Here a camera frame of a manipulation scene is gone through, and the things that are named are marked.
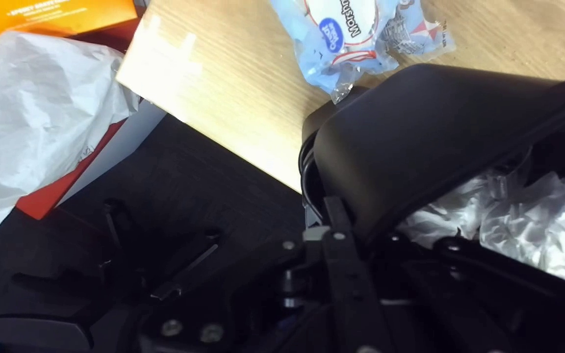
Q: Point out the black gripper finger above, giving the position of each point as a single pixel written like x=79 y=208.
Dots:
x=360 y=323

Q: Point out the lone black bin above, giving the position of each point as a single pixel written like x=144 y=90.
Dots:
x=424 y=131

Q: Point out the crumpled white paper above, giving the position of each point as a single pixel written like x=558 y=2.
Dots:
x=503 y=214

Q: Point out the blue snack package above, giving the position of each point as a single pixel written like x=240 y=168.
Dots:
x=340 y=41

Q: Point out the white plastic bag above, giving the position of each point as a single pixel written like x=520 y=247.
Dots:
x=57 y=98

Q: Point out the orange book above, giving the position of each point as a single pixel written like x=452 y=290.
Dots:
x=63 y=16

